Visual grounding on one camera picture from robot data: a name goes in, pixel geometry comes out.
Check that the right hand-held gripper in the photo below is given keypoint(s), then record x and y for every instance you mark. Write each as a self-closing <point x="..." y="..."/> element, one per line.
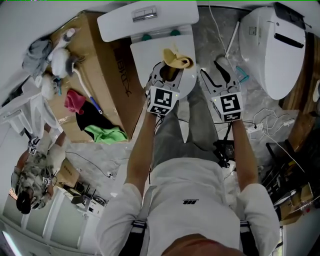
<point x="228" y="106"/>

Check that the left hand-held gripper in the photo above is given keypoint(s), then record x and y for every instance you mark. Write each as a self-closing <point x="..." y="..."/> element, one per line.
<point x="161" y="100"/>

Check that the yellow cloth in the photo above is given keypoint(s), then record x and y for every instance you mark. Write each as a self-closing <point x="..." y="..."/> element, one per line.
<point x="177" y="61"/>

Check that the person's left forearm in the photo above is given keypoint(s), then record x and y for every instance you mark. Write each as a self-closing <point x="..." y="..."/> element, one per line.
<point x="140" y="155"/>

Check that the person's right forearm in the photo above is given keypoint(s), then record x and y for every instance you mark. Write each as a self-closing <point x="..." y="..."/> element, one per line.
<point x="246" y="155"/>

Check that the white smart toilet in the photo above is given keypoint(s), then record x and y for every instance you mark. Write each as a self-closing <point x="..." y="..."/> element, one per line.
<point x="270" y="65"/>

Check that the white toilet with tank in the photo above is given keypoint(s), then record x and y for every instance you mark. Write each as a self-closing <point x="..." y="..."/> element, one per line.
<point x="120" y="22"/>

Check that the white open toilet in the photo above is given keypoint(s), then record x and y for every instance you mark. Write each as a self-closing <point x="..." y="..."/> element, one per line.
<point x="32" y="112"/>

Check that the teal plastic tool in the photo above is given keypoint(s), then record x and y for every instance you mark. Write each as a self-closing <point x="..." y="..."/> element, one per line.
<point x="242" y="75"/>

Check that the teal hinge cap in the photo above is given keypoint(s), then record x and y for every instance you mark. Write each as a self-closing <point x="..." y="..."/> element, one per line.
<point x="175" y="33"/>
<point x="147" y="38"/>

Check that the white power strip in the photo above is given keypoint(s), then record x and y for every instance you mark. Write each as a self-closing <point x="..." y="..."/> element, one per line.
<point x="255" y="128"/>

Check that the person's grey trousers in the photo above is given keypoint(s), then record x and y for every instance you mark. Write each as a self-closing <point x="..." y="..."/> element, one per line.
<point x="172" y="135"/>

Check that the large cardboard box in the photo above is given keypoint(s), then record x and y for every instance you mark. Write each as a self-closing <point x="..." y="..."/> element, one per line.
<point x="105" y="75"/>

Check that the black battery box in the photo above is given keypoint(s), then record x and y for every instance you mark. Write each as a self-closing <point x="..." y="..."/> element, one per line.
<point x="226" y="150"/>

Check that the white power adapter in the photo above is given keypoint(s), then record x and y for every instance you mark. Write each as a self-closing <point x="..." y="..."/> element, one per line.
<point x="287" y="122"/>

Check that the green cloth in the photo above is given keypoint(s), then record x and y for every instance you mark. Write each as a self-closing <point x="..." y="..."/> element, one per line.
<point x="107" y="135"/>

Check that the black cloth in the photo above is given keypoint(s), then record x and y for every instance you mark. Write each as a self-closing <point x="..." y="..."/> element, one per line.
<point x="92" y="117"/>

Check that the pink cloth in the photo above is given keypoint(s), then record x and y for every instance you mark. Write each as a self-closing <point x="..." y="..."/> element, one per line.
<point x="73" y="101"/>

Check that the white tube bottle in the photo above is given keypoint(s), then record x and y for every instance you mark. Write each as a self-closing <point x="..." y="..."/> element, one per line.
<point x="67" y="37"/>

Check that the person's white shirt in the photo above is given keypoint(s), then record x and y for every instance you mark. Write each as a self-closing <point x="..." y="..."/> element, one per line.
<point x="190" y="185"/>

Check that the black equipment rack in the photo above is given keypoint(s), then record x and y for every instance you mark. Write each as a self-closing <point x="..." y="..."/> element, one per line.
<point x="287" y="175"/>

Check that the grey cloth pile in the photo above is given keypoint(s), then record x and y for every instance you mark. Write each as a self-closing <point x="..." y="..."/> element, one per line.
<point x="37" y="56"/>

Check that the black router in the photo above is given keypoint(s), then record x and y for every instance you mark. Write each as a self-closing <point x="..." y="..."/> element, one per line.
<point x="82" y="197"/>

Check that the person's face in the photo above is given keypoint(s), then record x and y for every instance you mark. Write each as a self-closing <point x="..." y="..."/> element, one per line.
<point x="200" y="246"/>

